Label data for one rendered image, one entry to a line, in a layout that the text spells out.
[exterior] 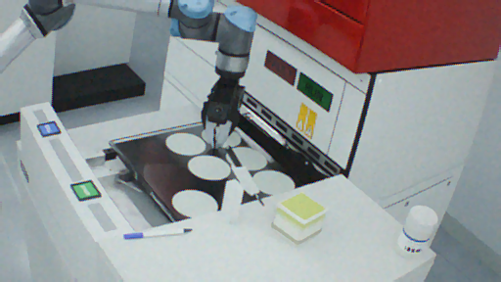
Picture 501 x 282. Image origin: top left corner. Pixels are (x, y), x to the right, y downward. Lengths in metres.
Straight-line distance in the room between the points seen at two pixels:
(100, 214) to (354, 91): 0.61
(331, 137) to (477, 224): 1.72
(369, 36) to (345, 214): 0.38
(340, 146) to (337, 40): 0.26
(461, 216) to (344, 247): 1.92
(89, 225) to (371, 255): 0.56
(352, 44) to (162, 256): 0.58
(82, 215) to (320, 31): 0.65
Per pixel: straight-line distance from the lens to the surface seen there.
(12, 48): 1.47
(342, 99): 1.40
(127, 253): 1.10
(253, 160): 1.53
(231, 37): 1.39
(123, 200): 1.36
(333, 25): 1.32
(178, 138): 1.56
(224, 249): 1.14
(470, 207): 3.04
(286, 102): 1.55
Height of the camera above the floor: 1.70
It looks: 30 degrees down
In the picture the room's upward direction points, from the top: 12 degrees clockwise
